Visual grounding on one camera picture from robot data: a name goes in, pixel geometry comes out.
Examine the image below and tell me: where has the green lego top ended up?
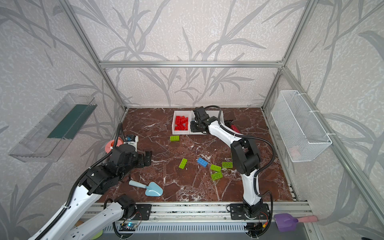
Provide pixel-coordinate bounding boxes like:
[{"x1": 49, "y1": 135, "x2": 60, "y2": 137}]
[{"x1": 170, "y1": 136, "x2": 180, "y2": 142}]

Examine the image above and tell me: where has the green lego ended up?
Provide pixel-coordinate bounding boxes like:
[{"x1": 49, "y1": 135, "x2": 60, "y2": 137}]
[
  {"x1": 210, "y1": 165, "x2": 222, "y2": 172},
  {"x1": 179, "y1": 158, "x2": 188, "y2": 169},
  {"x1": 222, "y1": 162, "x2": 234, "y2": 169},
  {"x1": 170, "y1": 136, "x2": 180, "y2": 142},
  {"x1": 211, "y1": 172, "x2": 223, "y2": 181}
]

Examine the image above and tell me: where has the blue lego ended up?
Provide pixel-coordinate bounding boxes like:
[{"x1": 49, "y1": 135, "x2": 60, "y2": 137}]
[{"x1": 197, "y1": 158, "x2": 208, "y2": 168}]

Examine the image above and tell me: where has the green lego bottom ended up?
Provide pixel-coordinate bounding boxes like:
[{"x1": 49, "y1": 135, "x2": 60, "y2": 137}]
[{"x1": 211, "y1": 172, "x2": 223, "y2": 181}]

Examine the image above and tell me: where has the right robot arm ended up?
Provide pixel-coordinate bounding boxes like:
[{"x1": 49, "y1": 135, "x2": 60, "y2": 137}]
[{"x1": 190, "y1": 105, "x2": 276, "y2": 219}]

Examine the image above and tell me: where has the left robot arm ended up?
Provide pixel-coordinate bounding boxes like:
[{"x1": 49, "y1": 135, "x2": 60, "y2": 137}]
[{"x1": 31, "y1": 123, "x2": 152, "y2": 240}]

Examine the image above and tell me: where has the white middle bin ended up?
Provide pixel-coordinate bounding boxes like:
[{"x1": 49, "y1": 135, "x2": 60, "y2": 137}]
[{"x1": 190, "y1": 110, "x2": 209, "y2": 134}]

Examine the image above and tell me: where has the white bin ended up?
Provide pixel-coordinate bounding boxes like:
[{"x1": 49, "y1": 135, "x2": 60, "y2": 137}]
[
  {"x1": 206, "y1": 110, "x2": 225, "y2": 124},
  {"x1": 190, "y1": 110, "x2": 209, "y2": 134},
  {"x1": 172, "y1": 111, "x2": 192, "y2": 135}
]

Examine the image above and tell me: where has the white right bin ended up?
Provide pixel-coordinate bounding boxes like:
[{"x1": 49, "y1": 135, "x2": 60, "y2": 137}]
[{"x1": 206, "y1": 110, "x2": 225, "y2": 124}]

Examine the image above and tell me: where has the pink watering can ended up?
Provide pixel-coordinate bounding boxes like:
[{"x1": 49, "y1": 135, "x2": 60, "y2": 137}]
[{"x1": 105, "y1": 137, "x2": 124, "y2": 154}]

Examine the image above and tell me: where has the white left bin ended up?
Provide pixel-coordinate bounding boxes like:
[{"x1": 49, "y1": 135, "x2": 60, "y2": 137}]
[{"x1": 172, "y1": 111, "x2": 192, "y2": 135}]

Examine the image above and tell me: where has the light blue toy shovel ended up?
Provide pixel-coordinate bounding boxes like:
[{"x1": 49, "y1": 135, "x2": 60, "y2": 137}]
[{"x1": 129, "y1": 180, "x2": 164, "y2": 197}]

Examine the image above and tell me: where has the electronics board left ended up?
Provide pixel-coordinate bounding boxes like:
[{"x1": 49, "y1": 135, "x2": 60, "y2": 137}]
[{"x1": 118, "y1": 222, "x2": 141, "y2": 233}]

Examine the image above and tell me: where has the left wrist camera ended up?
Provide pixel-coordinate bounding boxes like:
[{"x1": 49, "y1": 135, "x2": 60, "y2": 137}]
[{"x1": 124, "y1": 135, "x2": 139, "y2": 151}]

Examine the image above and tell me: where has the clear plastic wall tray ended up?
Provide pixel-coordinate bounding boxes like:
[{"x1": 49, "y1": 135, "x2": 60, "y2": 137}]
[{"x1": 9, "y1": 94, "x2": 97, "y2": 163}]

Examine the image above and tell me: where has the white wire basket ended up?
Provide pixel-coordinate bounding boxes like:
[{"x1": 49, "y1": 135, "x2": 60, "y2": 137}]
[{"x1": 271, "y1": 90, "x2": 332, "y2": 162}]

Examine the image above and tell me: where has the purple scoop pink handle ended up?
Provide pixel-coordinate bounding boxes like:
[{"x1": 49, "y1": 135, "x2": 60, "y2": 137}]
[{"x1": 275, "y1": 213, "x2": 318, "y2": 232}]

